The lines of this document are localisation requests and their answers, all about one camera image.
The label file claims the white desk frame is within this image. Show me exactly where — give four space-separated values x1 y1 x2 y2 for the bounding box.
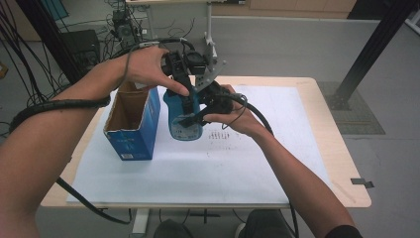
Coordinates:
125 0 220 65

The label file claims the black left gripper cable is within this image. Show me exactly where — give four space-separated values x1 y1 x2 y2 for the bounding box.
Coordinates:
8 37 197 226

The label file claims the teal panel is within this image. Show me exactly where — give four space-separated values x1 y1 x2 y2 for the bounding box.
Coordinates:
41 0 70 21

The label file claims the black sleeve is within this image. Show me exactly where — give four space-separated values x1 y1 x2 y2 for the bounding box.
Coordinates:
321 224 365 238

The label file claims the person's left leg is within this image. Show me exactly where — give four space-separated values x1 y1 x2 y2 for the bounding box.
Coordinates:
153 218 196 238

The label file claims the black metal post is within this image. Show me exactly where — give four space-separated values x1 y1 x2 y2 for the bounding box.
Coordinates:
325 0 419 112
14 0 95 97

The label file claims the blue bottle with white cap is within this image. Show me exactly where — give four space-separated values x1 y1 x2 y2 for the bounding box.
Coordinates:
162 87 205 142

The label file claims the black computer tower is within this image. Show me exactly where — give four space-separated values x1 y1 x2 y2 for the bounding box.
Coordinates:
112 9 143 51

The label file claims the tangle of black floor cables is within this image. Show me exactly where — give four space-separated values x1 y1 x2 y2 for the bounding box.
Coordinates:
0 0 199 140

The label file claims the person's right leg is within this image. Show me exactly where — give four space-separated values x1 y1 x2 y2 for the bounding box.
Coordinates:
236 208 295 238

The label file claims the person's right hand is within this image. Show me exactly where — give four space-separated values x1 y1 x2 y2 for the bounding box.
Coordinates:
202 83 266 138

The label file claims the black tape piece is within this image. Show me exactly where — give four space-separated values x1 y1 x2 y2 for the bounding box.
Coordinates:
350 178 375 189

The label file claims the wooden cabinet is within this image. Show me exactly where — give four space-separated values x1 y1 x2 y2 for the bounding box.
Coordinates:
211 0 358 19

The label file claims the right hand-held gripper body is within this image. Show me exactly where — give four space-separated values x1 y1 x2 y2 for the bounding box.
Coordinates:
193 59 236 116

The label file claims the person's leg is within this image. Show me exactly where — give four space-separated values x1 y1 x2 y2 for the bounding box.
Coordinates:
153 218 196 238
236 208 295 238

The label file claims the white paper sheet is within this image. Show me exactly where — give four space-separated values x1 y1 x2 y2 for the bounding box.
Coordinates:
65 84 333 205

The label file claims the blue cardboard box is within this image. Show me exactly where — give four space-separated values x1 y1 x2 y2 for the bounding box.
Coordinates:
102 80 161 162

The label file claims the black case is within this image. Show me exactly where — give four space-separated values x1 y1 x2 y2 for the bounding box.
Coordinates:
60 29 102 67

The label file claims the person's left hand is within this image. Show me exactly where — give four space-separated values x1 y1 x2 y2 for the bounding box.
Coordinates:
125 46 191 97

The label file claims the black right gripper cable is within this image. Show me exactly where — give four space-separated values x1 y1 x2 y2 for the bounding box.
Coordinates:
221 93 300 238

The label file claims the white table leg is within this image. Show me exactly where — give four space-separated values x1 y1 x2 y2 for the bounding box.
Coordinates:
132 207 152 237

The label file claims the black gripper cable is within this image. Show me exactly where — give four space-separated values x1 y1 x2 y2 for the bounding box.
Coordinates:
221 93 300 238
8 37 197 226

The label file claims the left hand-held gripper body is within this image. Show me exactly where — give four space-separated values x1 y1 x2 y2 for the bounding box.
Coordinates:
161 49 210 87

